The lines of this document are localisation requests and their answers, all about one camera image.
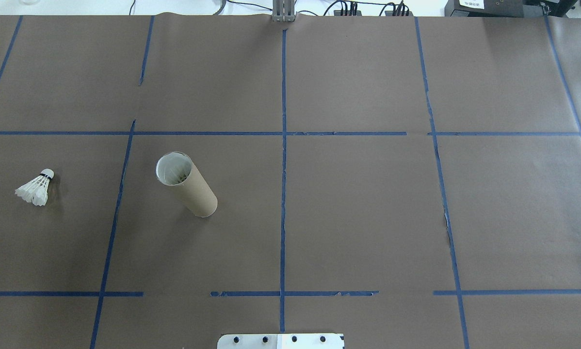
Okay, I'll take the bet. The white feather shuttlecock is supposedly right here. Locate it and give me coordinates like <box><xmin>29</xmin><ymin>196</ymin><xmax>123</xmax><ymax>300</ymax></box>
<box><xmin>159</xmin><ymin>155</ymin><xmax>192</xmax><ymax>185</ymax></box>
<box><xmin>15</xmin><ymin>168</ymin><xmax>55</xmax><ymax>207</ymax></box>

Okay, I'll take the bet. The brown cardboard tube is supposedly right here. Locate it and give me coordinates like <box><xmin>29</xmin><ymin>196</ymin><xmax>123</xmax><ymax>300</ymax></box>
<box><xmin>155</xmin><ymin>151</ymin><xmax>218</xmax><ymax>218</ymax></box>

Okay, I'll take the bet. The black box with white label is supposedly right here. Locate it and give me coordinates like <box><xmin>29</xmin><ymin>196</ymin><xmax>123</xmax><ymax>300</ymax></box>
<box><xmin>444</xmin><ymin>0</ymin><xmax>531</xmax><ymax>18</ymax></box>

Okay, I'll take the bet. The aluminium profile post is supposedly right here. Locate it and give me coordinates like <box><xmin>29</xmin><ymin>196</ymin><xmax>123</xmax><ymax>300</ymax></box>
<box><xmin>271</xmin><ymin>0</ymin><xmax>297</xmax><ymax>23</ymax></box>

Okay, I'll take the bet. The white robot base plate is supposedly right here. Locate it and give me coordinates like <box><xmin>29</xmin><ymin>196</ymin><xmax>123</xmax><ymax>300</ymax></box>
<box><xmin>217</xmin><ymin>333</ymin><xmax>345</xmax><ymax>349</ymax></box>

